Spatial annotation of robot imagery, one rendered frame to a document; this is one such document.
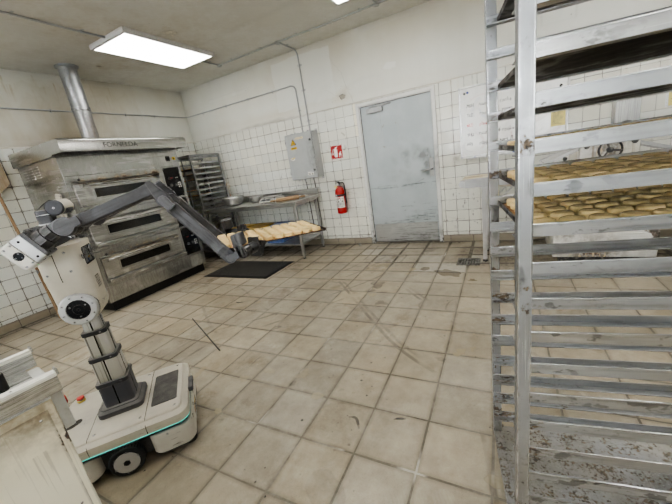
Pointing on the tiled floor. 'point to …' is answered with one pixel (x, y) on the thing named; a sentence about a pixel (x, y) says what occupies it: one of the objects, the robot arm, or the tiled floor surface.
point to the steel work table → (278, 207)
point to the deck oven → (131, 240)
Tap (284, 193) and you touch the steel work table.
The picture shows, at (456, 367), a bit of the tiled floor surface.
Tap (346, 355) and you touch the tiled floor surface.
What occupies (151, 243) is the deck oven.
